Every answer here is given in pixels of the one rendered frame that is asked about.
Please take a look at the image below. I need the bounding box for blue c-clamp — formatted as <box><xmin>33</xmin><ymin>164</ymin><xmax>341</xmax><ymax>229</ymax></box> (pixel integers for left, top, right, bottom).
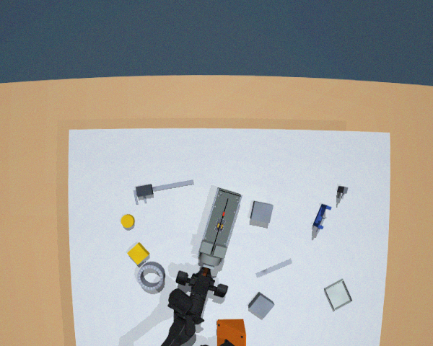
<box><xmin>313</xmin><ymin>204</ymin><xmax>331</xmax><ymax>233</ymax></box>

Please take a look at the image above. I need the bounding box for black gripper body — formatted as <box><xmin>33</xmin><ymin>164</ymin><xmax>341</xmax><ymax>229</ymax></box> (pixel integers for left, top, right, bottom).
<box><xmin>176</xmin><ymin>270</ymin><xmax>228</xmax><ymax>303</ymax></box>

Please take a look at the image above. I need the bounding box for grey hollow cylinder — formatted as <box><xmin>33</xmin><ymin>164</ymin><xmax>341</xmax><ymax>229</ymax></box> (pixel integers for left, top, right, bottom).
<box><xmin>137</xmin><ymin>261</ymin><xmax>165</xmax><ymax>290</ymax></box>

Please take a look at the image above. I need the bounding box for yellow block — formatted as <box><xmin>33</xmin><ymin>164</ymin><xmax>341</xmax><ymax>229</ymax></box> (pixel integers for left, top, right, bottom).
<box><xmin>127</xmin><ymin>242</ymin><xmax>149</xmax><ymax>264</ymax></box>

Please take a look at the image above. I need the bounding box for yellow short cylinder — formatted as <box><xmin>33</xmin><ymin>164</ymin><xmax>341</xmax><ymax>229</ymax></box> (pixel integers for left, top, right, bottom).
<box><xmin>121</xmin><ymin>214</ymin><xmax>135</xmax><ymax>228</ymax></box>

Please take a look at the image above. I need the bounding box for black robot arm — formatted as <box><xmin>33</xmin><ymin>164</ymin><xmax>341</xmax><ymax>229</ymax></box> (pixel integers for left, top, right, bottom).
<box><xmin>161</xmin><ymin>274</ymin><xmax>211</xmax><ymax>346</ymax></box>

